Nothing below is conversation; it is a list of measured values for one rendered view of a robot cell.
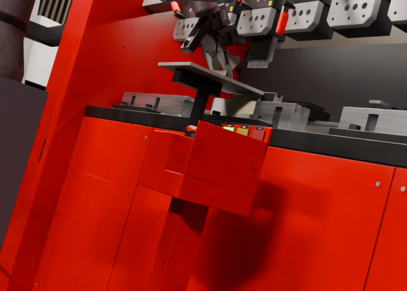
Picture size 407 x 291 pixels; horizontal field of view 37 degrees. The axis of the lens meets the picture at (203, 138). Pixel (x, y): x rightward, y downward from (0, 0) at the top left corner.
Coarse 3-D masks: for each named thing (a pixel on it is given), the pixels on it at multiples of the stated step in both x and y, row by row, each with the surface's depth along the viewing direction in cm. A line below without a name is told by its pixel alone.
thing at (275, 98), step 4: (264, 92) 177; (264, 96) 177; (268, 96) 175; (272, 96) 174; (276, 96) 174; (280, 96) 174; (260, 100) 178; (264, 100) 176; (268, 100) 175; (272, 100) 173; (276, 100) 174; (280, 100) 174
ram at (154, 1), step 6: (144, 0) 256; (150, 0) 252; (156, 0) 247; (180, 0) 232; (144, 6) 256; (150, 6) 253; (156, 6) 250; (162, 6) 248; (168, 6) 245; (180, 6) 240; (156, 12) 260; (162, 12) 257
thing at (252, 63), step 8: (256, 40) 188; (264, 40) 185; (272, 40) 182; (256, 48) 187; (264, 48) 184; (272, 48) 182; (248, 56) 190; (256, 56) 186; (264, 56) 183; (272, 56) 183; (248, 64) 190; (256, 64) 187; (264, 64) 183
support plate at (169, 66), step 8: (160, 64) 176; (168, 64) 172; (176, 64) 169; (184, 64) 165; (192, 64) 163; (200, 72) 169; (208, 72) 166; (216, 80) 174; (224, 80) 171; (232, 80) 171; (224, 88) 184; (232, 88) 180; (240, 88) 176; (248, 88) 174
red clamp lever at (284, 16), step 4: (284, 0) 170; (284, 4) 169; (288, 4) 170; (292, 4) 170; (284, 8) 170; (288, 8) 170; (292, 8) 172; (284, 12) 169; (280, 16) 170; (284, 16) 169; (288, 16) 170; (280, 20) 169; (284, 20) 169; (280, 24) 169; (284, 24) 169; (276, 28) 170; (280, 28) 169; (284, 28) 170; (276, 32) 170; (280, 32) 169
